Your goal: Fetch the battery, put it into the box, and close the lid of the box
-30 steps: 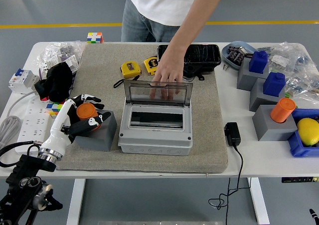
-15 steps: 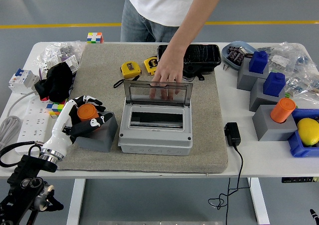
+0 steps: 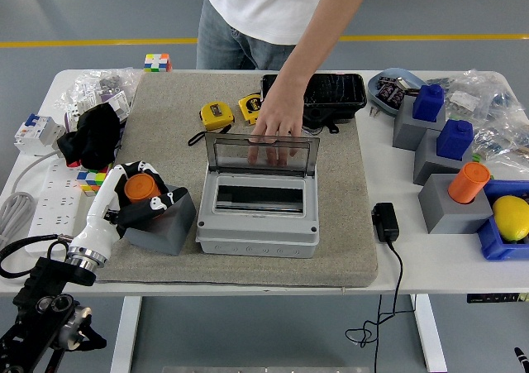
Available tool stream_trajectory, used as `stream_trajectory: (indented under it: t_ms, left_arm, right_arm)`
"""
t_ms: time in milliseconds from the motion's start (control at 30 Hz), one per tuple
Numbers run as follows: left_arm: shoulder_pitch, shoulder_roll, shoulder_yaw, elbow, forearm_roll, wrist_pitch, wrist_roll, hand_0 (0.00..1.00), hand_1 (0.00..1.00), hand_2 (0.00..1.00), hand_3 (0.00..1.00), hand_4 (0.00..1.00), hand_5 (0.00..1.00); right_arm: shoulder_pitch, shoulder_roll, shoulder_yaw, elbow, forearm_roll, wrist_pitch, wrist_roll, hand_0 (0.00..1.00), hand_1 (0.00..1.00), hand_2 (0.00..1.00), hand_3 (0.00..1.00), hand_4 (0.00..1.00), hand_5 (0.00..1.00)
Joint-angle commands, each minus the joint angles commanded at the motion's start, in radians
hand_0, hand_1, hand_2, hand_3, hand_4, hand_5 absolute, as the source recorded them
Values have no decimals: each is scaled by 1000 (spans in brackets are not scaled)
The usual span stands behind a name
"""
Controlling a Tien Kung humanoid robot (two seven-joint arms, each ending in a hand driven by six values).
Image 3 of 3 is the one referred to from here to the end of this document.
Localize blue plastic bin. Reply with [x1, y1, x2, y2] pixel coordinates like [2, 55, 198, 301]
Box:
[477, 179, 529, 261]

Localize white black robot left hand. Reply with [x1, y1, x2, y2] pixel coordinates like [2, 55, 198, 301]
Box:
[67, 160, 178, 263]

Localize smoky transparent box lid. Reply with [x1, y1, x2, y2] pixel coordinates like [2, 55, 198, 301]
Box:
[204, 132, 322, 179]

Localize colourful puzzle cube with white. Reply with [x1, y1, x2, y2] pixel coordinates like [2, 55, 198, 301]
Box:
[143, 53, 173, 74]

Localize light blue dish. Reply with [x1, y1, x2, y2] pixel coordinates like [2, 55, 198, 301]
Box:
[367, 67, 427, 117]

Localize black plastic enclosure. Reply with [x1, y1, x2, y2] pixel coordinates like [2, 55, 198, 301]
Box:
[260, 73, 369, 135]

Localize grey-brown mat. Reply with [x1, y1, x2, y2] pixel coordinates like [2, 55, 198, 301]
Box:
[84, 71, 379, 288]

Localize black cloth glove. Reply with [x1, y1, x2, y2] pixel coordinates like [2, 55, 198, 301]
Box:
[56, 102, 125, 171]

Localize yellow tape measure with strap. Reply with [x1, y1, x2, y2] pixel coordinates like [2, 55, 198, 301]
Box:
[188, 101, 236, 147]

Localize grey block with round hole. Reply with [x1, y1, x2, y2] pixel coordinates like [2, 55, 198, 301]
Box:
[123, 185, 198, 257]

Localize person's hand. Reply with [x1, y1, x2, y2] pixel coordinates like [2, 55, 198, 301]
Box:
[246, 77, 309, 167]

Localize black table control panel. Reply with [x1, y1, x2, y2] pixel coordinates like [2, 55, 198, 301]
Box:
[466, 292, 529, 304]

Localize orange cylinder battery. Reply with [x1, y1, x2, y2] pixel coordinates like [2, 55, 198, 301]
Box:
[447, 161, 492, 205]
[123, 173, 162, 204]

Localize person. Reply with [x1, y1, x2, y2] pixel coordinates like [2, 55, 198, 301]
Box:
[195, 0, 336, 71]

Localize grey plastic junction box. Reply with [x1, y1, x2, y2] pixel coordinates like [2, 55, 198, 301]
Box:
[195, 170, 322, 260]

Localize dark purple packets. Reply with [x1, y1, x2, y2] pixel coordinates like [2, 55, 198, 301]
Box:
[376, 74, 408, 106]

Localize blue plastic block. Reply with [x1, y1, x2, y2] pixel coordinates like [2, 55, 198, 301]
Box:
[436, 119, 474, 161]
[412, 84, 446, 123]

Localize clear bag of small parts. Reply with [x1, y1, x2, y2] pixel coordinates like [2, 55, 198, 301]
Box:
[61, 67, 144, 132]

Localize white table leg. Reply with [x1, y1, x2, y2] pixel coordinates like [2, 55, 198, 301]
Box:
[109, 296, 144, 373]
[408, 294, 448, 373]

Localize grey power strip cable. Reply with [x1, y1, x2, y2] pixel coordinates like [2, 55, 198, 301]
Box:
[0, 149, 63, 250]

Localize yellow lemon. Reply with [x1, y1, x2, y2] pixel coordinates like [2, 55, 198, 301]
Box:
[492, 195, 529, 242]

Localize black power adapter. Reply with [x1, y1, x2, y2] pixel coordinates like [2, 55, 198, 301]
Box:
[370, 202, 401, 244]

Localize clear bag of components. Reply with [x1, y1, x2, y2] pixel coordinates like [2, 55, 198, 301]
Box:
[470, 99, 529, 175]
[425, 69, 517, 122]

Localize white power strip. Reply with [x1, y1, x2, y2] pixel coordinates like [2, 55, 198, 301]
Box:
[24, 157, 90, 258]

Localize black adapter cord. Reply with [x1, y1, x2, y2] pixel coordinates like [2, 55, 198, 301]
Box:
[345, 240, 417, 373]

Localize grey block holder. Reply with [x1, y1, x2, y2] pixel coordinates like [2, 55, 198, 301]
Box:
[392, 95, 447, 151]
[417, 173, 495, 235]
[412, 128, 474, 186]

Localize white blue circuit breaker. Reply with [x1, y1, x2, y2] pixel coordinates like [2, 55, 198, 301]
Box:
[14, 113, 67, 157]

